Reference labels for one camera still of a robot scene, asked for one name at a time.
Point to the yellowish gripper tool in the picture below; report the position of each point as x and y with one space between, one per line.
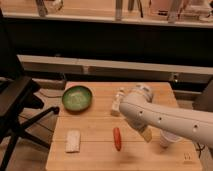
147 134

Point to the black office chair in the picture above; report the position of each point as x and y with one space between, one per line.
16 93

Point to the translucent plastic cup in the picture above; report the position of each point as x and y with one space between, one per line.
167 139

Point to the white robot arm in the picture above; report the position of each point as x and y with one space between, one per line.
140 112

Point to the green bowl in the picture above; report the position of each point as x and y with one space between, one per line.
77 98

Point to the white bottle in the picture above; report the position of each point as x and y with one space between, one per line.
116 102

